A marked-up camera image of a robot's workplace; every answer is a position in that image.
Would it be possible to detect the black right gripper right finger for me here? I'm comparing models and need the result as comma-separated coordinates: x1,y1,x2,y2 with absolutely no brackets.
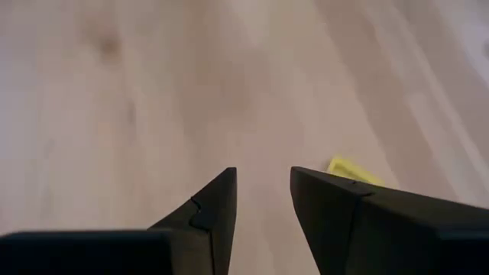
290,166,489,275

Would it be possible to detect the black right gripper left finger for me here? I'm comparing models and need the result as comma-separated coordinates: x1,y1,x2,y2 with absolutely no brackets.
147,167,238,275

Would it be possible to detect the yellow eraser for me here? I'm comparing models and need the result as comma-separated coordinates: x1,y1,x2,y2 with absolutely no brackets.
325,155,386,188

